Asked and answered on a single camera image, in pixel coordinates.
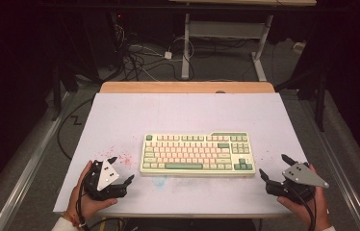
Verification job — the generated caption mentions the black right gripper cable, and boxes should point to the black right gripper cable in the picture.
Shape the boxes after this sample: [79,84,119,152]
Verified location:
[292,186,318,231]

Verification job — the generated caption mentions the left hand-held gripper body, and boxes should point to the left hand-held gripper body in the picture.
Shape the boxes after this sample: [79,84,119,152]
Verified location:
[82,159,128,202]

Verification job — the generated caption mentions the person's left hand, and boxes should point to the person's left hand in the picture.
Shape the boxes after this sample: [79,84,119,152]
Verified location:
[65,160,118,226]

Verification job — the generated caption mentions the black stand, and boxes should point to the black stand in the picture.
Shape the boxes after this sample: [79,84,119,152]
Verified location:
[50,62,80,122]
[275,62,331,133]

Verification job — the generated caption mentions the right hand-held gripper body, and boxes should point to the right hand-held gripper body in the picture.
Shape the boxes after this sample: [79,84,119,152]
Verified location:
[265,161,330,205]

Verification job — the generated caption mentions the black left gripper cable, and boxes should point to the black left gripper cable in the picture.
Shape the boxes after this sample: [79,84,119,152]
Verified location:
[75,187,90,231]

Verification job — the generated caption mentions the white metal desk frame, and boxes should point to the white metal desk frame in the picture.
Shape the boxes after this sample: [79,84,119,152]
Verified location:
[181,13,274,82]

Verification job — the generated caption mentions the metal floor rail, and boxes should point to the metal floor rail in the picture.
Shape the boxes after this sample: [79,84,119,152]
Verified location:
[0,91,75,231]
[297,97,360,231]

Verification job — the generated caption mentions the green and cream keyboard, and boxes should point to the green and cream keyboard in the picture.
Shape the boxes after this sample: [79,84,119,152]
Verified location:
[140,131,257,177]

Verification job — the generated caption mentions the tangle of floor cables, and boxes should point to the tangle of floor cables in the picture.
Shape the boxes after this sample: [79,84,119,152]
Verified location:
[112,23,196,82]

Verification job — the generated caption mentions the red bracelet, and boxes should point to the red bracelet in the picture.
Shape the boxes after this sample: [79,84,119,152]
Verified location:
[62,211,82,229]

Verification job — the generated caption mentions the wooden table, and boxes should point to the wooden table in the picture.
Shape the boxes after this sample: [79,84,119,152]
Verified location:
[99,81,276,94]

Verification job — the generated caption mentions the person's right hand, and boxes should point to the person's right hand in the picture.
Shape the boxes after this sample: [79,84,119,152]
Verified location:
[276,163,332,231]

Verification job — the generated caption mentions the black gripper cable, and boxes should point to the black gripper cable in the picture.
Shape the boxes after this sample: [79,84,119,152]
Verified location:
[292,186,318,231]
[75,187,90,231]

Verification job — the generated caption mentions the black floor cable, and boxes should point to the black floor cable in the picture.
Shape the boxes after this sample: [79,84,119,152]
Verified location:
[56,97,95,162]

